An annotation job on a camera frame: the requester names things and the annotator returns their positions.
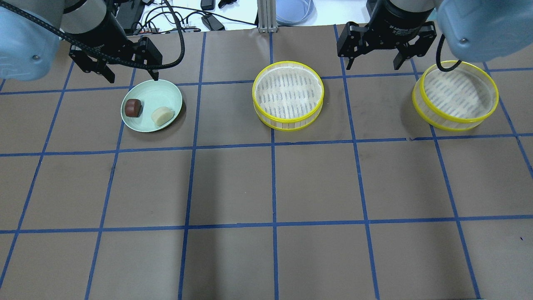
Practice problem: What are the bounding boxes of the light green plate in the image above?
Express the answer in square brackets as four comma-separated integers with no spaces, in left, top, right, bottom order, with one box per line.
[120,80,183,133]

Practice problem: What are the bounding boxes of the blue plate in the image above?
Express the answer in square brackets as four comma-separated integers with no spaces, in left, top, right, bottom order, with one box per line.
[275,0,315,25]

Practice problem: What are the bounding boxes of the black power adapter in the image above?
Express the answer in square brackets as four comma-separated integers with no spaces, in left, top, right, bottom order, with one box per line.
[201,15,225,32]

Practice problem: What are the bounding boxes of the yellow steamer basket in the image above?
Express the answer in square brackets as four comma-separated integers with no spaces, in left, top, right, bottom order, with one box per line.
[411,62,499,132]
[252,61,325,132]

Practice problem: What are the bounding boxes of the brown gridded table mat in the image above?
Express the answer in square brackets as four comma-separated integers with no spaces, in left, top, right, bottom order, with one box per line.
[0,25,532,300]

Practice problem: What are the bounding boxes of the aluminium frame post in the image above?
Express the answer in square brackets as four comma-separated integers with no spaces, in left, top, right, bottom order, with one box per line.
[257,0,278,33]

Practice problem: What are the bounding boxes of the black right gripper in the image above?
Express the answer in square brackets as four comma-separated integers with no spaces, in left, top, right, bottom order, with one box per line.
[337,0,436,70]

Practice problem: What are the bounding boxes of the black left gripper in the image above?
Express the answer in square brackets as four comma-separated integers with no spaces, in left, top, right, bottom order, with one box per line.
[69,8,162,84]

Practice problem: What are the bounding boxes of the white bun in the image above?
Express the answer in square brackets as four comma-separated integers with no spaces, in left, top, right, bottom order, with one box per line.
[151,106,174,127]

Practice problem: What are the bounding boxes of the brown bun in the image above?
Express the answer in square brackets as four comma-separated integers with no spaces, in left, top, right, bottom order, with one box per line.
[123,98,142,118]

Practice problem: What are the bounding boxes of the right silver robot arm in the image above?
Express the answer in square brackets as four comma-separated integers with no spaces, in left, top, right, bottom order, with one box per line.
[336,0,533,72]

